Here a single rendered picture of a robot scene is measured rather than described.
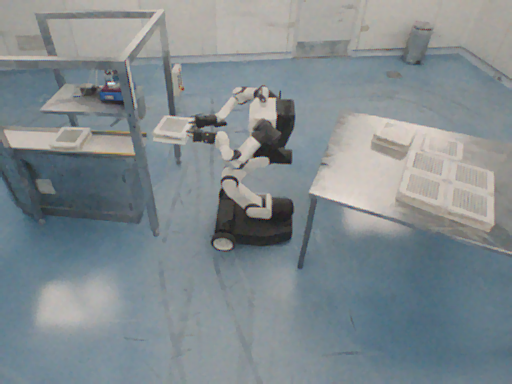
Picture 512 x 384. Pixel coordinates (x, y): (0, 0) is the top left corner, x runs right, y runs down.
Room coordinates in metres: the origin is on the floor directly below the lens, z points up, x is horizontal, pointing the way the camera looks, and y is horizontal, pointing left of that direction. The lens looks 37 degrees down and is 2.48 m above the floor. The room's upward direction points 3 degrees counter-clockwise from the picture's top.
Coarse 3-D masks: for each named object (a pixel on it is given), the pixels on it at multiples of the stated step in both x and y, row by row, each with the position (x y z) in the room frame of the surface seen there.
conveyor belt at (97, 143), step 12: (12, 132) 2.46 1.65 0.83; (24, 132) 2.45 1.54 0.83; (36, 132) 2.44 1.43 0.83; (48, 132) 2.43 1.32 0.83; (12, 144) 2.28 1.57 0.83; (24, 144) 2.27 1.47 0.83; (36, 144) 2.27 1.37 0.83; (96, 144) 2.22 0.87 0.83; (108, 144) 2.21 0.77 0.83; (120, 144) 2.20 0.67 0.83; (132, 144) 2.19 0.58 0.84; (144, 144) 2.21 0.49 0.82
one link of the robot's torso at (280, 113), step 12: (252, 108) 2.00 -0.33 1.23; (264, 108) 1.96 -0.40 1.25; (276, 108) 1.95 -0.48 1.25; (288, 108) 1.94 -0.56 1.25; (252, 120) 1.89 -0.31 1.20; (276, 120) 1.85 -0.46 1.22; (288, 120) 1.87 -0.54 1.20; (252, 132) 1.91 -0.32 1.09; (288, 132) 1.87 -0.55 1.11; (264, 144) 1.89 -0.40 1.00; (276, 144) 1.88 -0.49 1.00
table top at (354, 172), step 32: (352, 128) 2.22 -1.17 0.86; (416, 128) 2.17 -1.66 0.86; (352, 160) 1.83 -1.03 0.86; (384, 160) 1.81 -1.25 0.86; (480, 160) 1.76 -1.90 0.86; (320, 192) 1.55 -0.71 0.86; (352, 192) 1.53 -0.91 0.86; (384, 192) 1.51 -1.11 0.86; (416, 224) 1.25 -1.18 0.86; (448, 224) 1.23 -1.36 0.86
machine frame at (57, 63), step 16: (48, 16) 3.08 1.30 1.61; (64, 16) 3.05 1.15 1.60; (80, 16) 3.02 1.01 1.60; (96, 16) 3.00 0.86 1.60; (112, 16) 2.97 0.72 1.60; (128, 16) 2.95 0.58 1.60; (144, 16) 2.92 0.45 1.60; (48, 32) 3.12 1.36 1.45; (144, 32) 2.42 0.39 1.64; (48, 48) 3.09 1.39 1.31; (128, 48) 2.14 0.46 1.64; (0, 64) 2.09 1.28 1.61; (16, 64) 2.07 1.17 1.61; (32, 64) 2.05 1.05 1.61; (48, 64) 2.03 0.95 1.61; (64, 64) 2.01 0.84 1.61; (80, 64) 1.99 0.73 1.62; (96, 64) 1.97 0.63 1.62; (112, 64) 1.95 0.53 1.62; (64, 80) 3.13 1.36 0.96; (128, 96) 1.94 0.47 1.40; (128, 112) 1.95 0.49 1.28; (176, 112) 2.93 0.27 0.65; (0, 128) 2.17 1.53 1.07; (0, 144) 2.14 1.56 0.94; (176, 144) 2.90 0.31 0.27; (16, 160) 2.18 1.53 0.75; (144, 160) 1.95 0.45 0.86; (16, 176) 2.14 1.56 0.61; (144, 176) 1.94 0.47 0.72; (32, 192) 2.18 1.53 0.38; (144, 192) 1.95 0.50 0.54; (32, 208) 2.14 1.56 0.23
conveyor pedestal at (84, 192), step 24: (0, 168) 2.29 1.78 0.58; (24, 168) 2.25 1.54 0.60; (48, 168) 2.21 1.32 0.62; (72, 168) 2.17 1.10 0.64; (96, 168) 2.13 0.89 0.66; (120, 168) 2.09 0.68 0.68; (48, 192) 2.23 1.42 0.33; (72, 192) 2.18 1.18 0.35; (96, 192) 2.14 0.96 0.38; (120, 192) 2.11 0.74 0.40; (72, 216) 2.21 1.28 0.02; (96, 216) 2.17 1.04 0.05; (120, 216) 2.11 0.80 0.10
